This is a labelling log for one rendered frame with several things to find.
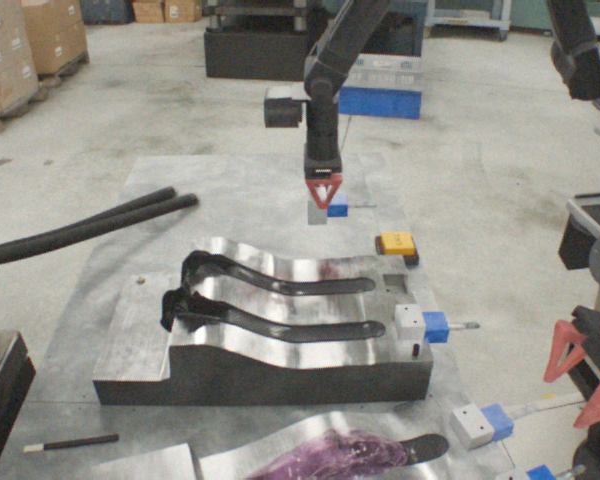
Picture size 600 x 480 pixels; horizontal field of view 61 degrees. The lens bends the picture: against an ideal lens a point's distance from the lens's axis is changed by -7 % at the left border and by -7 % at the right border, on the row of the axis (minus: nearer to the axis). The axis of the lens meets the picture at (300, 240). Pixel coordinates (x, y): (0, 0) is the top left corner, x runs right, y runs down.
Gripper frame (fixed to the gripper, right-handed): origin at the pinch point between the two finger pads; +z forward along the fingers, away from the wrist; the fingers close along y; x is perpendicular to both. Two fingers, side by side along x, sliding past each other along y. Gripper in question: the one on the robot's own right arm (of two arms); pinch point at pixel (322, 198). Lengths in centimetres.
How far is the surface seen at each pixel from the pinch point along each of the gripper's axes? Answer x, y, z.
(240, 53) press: -48, -377, 74
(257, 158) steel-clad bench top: -15, -49, 15
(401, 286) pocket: 13.0, 15.9, 8.9
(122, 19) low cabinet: -223, -633, 88
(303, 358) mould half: -4.6, 34.4, 6.4
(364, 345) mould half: 4.4, 32.4, 6.2
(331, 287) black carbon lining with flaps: 0.5, 18.0, 6.9
